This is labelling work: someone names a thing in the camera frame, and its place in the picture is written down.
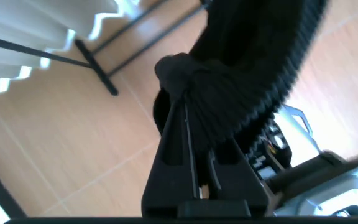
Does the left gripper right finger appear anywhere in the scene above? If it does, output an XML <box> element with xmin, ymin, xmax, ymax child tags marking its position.
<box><xmin>197</xmin><ymin>138</ymin><xmax>270</xmax><ymax>218</ymax></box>

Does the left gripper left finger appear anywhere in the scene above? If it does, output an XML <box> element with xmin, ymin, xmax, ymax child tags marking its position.
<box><xmin>141</xmin><ymin>96</ymin><xmax>199</xmax><ymax>218</ymax></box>

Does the black garment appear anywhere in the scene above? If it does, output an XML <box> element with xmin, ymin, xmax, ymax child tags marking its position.
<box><xmin>152</xmin><ymin>0</ymin><xmax>329</xmax><ymax>157</ymax></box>

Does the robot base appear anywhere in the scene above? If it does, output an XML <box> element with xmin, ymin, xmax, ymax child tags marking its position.
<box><xmin>246</xmin><ymin>103</ymin><xmax>358</xmax><ymax>219</ymax></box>

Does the black clothes rack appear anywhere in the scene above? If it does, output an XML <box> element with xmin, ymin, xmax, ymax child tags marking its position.
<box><xmin>0</xmin><ymin>0</ymin><xmax>214</xmax><ymax>97</ymax></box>

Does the beige curtain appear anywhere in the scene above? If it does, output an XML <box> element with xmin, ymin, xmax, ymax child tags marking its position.
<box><xmin>0</xmin><ymin>0</ymin><xmax>143</xmax><ymax>102</ymax></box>

